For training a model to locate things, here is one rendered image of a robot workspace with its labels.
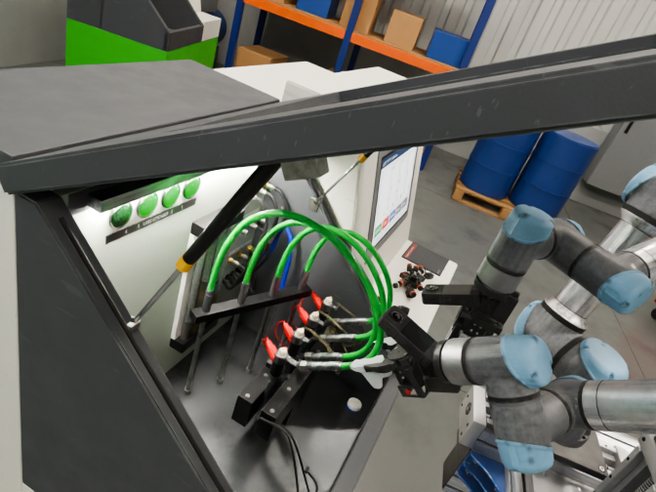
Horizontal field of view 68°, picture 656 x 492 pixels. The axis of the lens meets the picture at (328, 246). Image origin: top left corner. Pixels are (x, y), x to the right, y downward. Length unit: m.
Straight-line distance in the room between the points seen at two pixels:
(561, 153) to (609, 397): 4.90
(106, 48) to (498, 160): 3.92
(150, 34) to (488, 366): 4.06
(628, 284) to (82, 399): 0.88
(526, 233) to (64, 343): 0.75
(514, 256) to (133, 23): 4.01
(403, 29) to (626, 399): 5.52
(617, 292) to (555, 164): 4.78
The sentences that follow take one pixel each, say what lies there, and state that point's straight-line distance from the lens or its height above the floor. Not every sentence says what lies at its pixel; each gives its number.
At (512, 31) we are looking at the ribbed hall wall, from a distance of 7.24.
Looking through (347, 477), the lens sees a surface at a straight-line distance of 1.11.
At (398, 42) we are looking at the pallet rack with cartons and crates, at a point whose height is 1.26.
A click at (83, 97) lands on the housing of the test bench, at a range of 0.97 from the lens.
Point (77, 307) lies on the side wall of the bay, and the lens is 0.76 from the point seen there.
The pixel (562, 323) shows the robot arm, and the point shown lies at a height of 1.27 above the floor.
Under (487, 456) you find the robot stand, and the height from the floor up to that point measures 0.90.
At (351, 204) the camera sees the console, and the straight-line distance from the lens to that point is 1.23.
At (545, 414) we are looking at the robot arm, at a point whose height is 1.37.
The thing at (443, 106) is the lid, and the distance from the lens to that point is 0.38.
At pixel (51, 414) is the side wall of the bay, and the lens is 0.98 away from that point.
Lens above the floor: 1.82
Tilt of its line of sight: 29 degrees down
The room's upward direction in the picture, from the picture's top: 20 degrees clockwise
